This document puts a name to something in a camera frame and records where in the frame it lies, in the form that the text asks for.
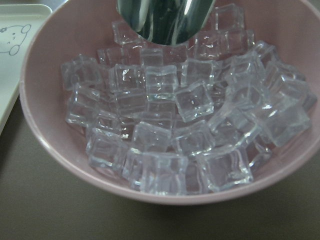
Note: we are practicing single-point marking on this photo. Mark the pink bowl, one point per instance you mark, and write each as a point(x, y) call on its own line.
point(83, 26)

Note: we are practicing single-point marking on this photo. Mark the stainless steel ice scoop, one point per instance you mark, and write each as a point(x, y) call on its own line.
point(166, 22)

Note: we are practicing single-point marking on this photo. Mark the clear plastic ice cubes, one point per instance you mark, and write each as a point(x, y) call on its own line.
point(192, 118)

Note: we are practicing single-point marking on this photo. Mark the cream rabbit print tray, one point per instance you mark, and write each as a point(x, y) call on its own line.
point(18, 25)

